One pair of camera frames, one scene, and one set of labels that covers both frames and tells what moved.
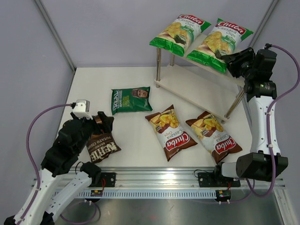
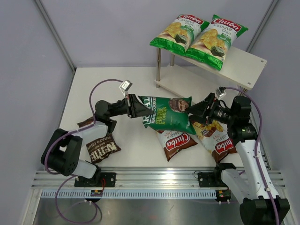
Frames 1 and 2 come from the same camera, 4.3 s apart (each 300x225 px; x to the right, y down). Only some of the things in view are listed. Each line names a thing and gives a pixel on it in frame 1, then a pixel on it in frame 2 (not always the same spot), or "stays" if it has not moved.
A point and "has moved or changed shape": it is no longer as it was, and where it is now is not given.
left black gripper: x=107 y=125 -> x=134 y=108
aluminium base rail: x=158 y=177 stays
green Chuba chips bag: x=223 y=39 has moved or changed shape
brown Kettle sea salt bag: x=100 y=146 stays
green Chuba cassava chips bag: x=179 y=35 stays
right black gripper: x=234 y=60 -> x=201 y=111
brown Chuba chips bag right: x=221 y=145 stays
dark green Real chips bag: x=134 y=99 has moved or changed shape
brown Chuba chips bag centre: x=166 y=127 stays
